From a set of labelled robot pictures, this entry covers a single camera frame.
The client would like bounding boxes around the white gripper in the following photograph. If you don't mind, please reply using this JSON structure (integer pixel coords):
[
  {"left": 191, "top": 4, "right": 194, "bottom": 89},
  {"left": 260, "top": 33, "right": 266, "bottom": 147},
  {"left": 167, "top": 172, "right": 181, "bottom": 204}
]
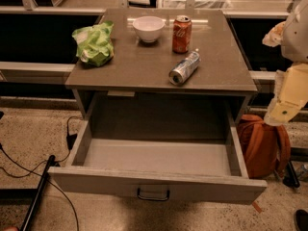
[{"left": 262, "top": 0, "right": 308, "bottom": 126}]

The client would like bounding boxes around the silver blue redbull can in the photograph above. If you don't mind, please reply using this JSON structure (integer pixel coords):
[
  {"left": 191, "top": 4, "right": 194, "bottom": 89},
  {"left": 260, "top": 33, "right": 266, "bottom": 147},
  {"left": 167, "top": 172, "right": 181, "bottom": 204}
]
[{"left": 168, "top": 49, "right": 200, "bottom": 86}]

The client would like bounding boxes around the orange soda can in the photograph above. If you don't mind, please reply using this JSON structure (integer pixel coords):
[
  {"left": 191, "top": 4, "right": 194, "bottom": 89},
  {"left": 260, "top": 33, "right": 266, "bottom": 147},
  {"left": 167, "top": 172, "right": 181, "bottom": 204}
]
[{"left": 172, "top": 15, "right": 192, "bottom": 54}]

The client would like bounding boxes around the open grey top drawer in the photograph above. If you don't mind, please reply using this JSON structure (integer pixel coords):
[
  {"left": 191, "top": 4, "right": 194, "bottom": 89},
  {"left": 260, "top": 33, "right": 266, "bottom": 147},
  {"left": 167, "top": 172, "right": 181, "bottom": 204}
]
[{"left": 47, "top": 93, "right": 269, "bottom": 206}]

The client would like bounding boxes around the orange backpack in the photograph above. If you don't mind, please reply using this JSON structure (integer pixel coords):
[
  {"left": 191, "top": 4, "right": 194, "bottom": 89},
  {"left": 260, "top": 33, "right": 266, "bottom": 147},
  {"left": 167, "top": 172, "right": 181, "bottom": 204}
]
[{"left": 237, "top": 115, "right": 291, "bottom": 178}]

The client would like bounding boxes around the black stand leg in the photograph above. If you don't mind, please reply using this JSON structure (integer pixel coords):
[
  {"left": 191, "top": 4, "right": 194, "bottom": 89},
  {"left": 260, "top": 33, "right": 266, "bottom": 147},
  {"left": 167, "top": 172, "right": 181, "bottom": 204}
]
[{"left": 283, "top": 161, "right": 300, "bottom": 189}]

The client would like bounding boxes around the white bowl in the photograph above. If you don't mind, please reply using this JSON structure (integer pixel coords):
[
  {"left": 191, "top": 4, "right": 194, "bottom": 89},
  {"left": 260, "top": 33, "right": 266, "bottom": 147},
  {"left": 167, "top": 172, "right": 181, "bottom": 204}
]
[{"left": 133, "top": 16, "right": 165, "bottom": 43}]

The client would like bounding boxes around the grey cabinet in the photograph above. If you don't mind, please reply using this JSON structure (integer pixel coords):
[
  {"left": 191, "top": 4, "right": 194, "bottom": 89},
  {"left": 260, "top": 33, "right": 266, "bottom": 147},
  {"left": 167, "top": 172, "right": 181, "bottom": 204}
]
[{"left": 65, "top": 9, "right": 257, "bottom": 112}]

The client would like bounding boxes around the black shoe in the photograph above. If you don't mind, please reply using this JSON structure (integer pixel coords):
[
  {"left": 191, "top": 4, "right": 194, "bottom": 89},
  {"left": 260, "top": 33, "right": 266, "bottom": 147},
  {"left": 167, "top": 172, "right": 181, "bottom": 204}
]
[{"left": 295, "top": 210, "right": 308, "bottom": 231}]

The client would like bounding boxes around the green chip bag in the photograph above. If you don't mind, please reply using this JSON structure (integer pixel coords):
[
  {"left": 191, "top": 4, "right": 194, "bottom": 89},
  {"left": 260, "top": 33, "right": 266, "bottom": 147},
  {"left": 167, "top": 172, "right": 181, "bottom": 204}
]
[{"left": 72, "top": 21, "right": 115, "bottom": 66}]

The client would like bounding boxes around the black power adapter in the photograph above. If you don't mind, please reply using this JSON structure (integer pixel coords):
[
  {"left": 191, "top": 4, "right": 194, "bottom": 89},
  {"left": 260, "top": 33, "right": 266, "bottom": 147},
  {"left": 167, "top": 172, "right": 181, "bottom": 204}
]
[{"left": 66, "top": 134, "right": 77, "bottom": 150}]

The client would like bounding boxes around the black pole on floor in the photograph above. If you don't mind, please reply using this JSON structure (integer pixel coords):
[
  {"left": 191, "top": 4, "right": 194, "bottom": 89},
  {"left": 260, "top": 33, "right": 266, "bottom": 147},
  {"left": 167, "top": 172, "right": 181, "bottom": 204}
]
[{"left": 19, "top": 155, "right": 55, "bottom": 231}]

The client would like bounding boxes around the black drawer handle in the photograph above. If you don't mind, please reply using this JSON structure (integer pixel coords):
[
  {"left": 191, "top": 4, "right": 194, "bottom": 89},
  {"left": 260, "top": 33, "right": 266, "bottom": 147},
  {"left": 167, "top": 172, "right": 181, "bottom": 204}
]
[{"left": 137, "top": 188, "right": 170, "bottom": 202}]

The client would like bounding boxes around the black cable on floor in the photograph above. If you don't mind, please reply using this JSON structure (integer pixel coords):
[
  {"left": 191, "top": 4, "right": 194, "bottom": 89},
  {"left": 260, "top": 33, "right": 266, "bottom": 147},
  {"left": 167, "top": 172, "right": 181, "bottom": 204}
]
[{"left": 0, "top": 115, "right": 81, "bottom": 231}]

